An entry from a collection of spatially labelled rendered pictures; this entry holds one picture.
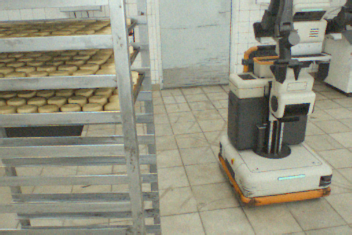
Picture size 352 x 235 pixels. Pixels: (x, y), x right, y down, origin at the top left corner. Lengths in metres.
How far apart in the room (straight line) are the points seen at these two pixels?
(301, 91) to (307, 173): 0.56
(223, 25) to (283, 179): 2.90
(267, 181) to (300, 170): 0.24
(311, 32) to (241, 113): 0.69
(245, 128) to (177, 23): 2.52
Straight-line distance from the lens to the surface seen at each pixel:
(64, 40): 0.76
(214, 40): 4.64
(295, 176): 2.22
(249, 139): 2.35
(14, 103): 0.96
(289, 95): 1.99
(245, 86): 2.18
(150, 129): 1.25
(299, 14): 1.89
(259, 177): 2.14
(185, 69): 4.63
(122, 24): 0.69
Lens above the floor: 1.44
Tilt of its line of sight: 23 degrees down
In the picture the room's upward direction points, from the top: 2 degrees counter-clockwise
